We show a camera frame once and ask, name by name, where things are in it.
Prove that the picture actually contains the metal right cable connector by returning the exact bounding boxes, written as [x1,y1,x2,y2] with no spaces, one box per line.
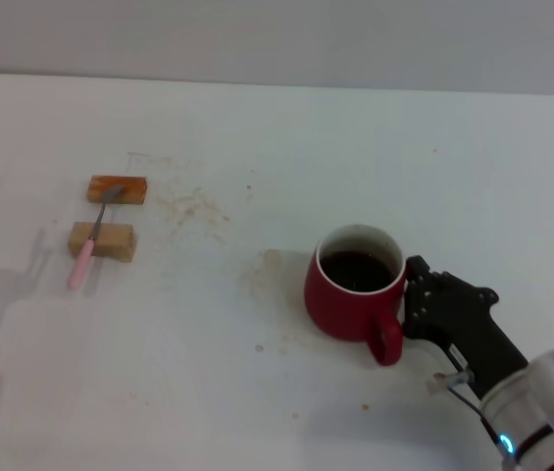
[427,370,475,394]

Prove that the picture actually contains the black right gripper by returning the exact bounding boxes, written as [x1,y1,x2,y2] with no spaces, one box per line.
[401,254,529,398]

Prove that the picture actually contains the orange stained wooden block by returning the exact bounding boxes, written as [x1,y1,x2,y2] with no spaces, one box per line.
[85,175,150,206]

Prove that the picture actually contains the plain wooden block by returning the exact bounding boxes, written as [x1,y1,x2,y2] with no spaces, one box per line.
[67,221,137,264]

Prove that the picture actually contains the red ceramic coffee cup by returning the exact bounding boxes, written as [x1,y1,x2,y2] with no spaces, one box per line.
[303,224,408,367]

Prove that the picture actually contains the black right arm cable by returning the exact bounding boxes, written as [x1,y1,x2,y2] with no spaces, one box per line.
[445,385,518,471]

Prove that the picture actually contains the pink handled metal spoon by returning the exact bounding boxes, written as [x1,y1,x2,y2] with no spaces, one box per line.
[67,184,126,290]

